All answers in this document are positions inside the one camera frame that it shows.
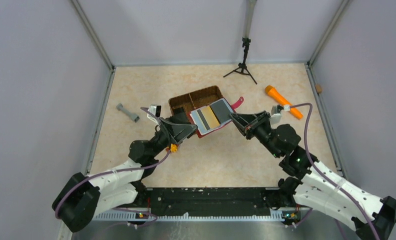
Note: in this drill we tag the small brown wall block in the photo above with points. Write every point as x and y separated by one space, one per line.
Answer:
318 88

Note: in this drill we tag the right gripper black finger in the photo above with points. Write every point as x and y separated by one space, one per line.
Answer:
260 116
242 123

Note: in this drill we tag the orange toy car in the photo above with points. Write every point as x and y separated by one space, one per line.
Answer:
173 148

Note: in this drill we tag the red leather card holder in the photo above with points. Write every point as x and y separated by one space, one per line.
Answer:
201 132

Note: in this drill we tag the gold striped credit card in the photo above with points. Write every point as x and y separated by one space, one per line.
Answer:
208 118

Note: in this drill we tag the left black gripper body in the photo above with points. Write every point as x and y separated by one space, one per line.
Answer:
166 129

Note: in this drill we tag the dark grey credit card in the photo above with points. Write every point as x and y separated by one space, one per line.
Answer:
221 110

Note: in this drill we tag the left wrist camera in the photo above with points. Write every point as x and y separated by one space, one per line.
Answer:
155 112

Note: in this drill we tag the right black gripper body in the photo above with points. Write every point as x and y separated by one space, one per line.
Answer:
257 122

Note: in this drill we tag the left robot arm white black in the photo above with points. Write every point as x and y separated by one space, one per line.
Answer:
85 196

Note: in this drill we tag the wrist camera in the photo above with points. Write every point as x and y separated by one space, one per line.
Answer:
155 112
276 113

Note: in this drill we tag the brown wicker divided basket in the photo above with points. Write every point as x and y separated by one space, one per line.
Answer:
182 105

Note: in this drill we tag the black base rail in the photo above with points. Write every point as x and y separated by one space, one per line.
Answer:
233 202

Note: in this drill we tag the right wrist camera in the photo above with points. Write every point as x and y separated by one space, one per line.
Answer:
276 113

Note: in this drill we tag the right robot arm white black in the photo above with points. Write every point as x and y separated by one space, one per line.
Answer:
311 183

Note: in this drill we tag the black tripod stand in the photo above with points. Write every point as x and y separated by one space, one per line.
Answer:
242 68

